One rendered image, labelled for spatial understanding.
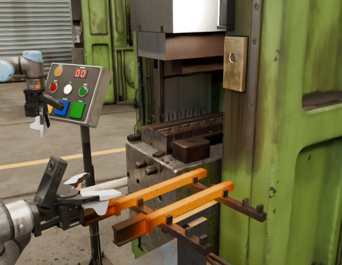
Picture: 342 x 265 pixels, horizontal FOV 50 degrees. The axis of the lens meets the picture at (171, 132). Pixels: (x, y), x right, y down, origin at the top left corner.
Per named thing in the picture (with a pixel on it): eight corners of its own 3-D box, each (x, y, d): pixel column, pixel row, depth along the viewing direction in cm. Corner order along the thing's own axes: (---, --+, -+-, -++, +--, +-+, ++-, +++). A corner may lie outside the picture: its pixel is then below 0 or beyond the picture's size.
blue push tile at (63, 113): (64, 115, 173) (68, 101, 174) (53, 114, 177) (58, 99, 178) (67, 116, 175) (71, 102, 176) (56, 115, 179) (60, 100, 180)
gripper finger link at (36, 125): (30, 138, 155) (31, 118, 158) (44, 138, 156) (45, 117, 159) (28, 136, 152) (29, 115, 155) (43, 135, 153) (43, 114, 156)
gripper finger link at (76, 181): (81, 189, 102) (64, 205, 93) (79, 169, 100) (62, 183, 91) (91, 190, 101) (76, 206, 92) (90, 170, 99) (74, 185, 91)
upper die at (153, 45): (165, 60, 131) (164, 32, 128) (138, 55, 147) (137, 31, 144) (250, 53, 153) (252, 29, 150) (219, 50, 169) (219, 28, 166)
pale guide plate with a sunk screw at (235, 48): (240, 92, 119) (243, 37, 114) (222, 88, 126) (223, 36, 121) (245, 91, 120) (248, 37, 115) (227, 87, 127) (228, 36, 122)
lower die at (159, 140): (166, 154, 142) (166, 133, 139) (141, 140, 157) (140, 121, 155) (246, 134, 164) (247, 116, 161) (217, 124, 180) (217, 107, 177)
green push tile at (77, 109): (79, 118, 168) (84, 102, 169) (68, 116, 172) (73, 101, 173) (82, 119, 170) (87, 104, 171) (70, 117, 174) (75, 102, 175)
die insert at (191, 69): (182, 73, 141) (182, 58, 139) (171, 71, 147) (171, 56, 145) (240, 67, 157) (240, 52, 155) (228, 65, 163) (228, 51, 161)
